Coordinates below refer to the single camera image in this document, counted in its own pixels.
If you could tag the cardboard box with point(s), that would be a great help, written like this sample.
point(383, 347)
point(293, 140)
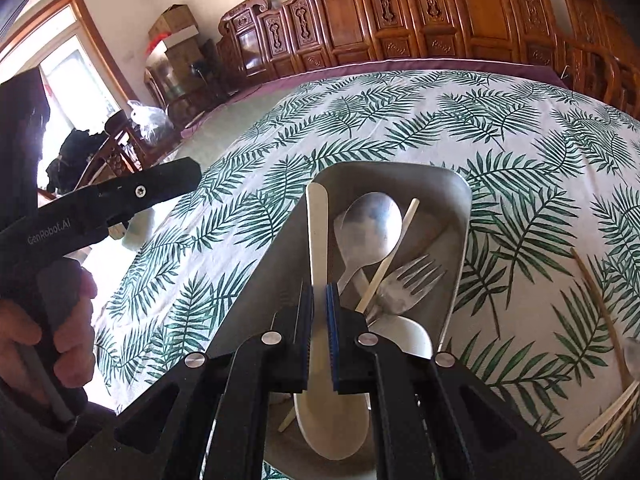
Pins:
point(172, 20)

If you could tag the brown wooden chopstick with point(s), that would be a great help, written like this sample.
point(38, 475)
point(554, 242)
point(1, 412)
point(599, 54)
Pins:
point(595, 290)

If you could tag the person's left hand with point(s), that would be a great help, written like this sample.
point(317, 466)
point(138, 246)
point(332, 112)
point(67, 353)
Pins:
point(75, 340)

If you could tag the grey metal rectangular tray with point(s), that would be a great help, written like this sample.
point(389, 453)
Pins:
point(440, 200)

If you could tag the green leaf print tablecloth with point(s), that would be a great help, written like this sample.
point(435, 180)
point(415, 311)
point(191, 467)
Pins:
point(450, 110)

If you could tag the carved wooden sofa bench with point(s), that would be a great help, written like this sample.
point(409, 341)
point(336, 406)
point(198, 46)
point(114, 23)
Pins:
point(340, 10)

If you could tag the wooden dining chair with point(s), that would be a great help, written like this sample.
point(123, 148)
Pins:
point(120, 150)

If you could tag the black bag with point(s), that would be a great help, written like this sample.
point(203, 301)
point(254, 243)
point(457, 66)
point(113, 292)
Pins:
point(75, 160)

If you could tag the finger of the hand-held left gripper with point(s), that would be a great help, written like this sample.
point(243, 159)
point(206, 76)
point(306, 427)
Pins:
point(150, 185)

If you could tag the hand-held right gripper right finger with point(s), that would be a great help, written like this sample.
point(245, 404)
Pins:
point(334, 350)

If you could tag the light wooden chopstick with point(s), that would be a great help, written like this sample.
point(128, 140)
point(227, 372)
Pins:
point(395, 245)

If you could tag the metal fork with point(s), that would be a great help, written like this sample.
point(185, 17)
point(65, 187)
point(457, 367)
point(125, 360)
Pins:
point(405, 285)

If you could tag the clear plastic bag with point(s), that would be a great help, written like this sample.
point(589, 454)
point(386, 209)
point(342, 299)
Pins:
point(150, 120)

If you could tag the carved wooden armchair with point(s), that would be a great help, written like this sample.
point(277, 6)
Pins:
point(590, 15)

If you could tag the metal spoon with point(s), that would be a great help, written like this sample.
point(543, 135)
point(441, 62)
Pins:
point(372, 225)

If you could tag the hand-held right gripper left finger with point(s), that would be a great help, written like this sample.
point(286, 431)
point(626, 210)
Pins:
point(302, 350)

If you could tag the wooden door frame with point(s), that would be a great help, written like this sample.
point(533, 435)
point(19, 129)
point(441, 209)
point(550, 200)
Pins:
point(95, 25)

